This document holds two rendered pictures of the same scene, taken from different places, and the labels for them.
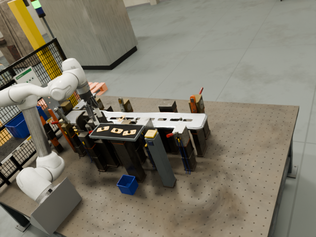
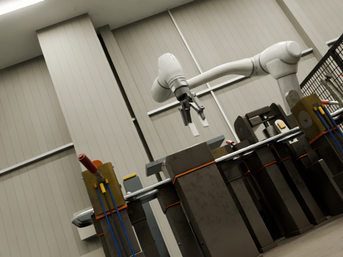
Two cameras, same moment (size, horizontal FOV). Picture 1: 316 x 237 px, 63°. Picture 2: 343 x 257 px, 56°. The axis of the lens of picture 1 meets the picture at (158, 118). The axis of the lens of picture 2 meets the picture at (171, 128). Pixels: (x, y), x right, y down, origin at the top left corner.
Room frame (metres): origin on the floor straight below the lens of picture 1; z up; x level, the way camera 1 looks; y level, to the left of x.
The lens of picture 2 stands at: (2.35, -0.78, 0.79)
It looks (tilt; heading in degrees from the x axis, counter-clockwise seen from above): 20 degrees up; 131
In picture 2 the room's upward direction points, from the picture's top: 25 degrees counter-clockwise
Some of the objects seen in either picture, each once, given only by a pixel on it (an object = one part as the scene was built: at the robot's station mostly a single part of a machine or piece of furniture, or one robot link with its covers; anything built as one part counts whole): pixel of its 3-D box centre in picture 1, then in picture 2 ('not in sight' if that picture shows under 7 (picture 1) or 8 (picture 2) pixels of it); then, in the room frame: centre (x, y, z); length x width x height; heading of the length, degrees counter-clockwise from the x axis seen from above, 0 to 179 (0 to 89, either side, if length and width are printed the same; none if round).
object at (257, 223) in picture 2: not in sight; (241, 206); (1.71, 0.11, 0.84); 0.12 x 0.05 x 0.29; 145
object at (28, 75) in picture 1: (30, 85); not in sight; (2.50, 1.06, 1.30); 0.23 x 0.02 x 0.31; 145
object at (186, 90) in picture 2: (87, 97); (185, 98); (1.50, 0.37, 1.42); 0.08 x 0.07 x 0.09; 167
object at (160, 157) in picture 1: (161, 161); (149, 230); (1.27, 0.07, 0.92); 0.08 x 0.08 x 0.44; 55
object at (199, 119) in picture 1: (124, 118); (269, 144); (1.82, 0.26, 1.00); 1.38 x 0.22 x 0.02; 55
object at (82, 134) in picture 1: (92, 154); not in sight; (1.65, 0.57, 0.89); 0.09 x 0.08 x 0.38; 145
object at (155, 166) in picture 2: (116, 131); (184, 155); (1.42, 0.28, 1.16); 0.37 x 0.14 x 0.02; 55
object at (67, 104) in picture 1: (73, 118); not in sight; (2.36, 0.81, 0.88); 0.08 x 0.08 x 0.36; 55
